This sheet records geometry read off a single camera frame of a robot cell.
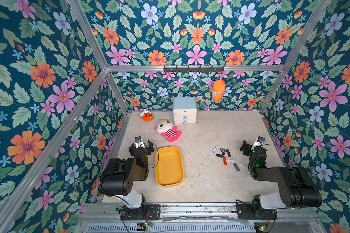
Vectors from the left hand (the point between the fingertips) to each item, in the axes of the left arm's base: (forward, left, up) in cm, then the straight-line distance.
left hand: (141, 140), depth 92 cm
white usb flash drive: (-15, -56, -9) cm, 59 cm away
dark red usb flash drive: (-9, -57, -9) cm, 58 cm away
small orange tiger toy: (+25, 0, -4) cm, 25 cm away
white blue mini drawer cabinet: (+20, -30, +5) cm, 36 cm away
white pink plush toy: (+11, -16, -3) cm, 19 cm away
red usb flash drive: (-14, -53, -9) cm, 55 cm away
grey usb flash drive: (-19, -59, -10) cm, 63 cm away
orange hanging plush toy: (+26, -53, +17) cm, 62 cm away
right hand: (-7, -71, 0) cm, 71 cm away
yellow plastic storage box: (-16, -17, -8) cm, 25 cm away
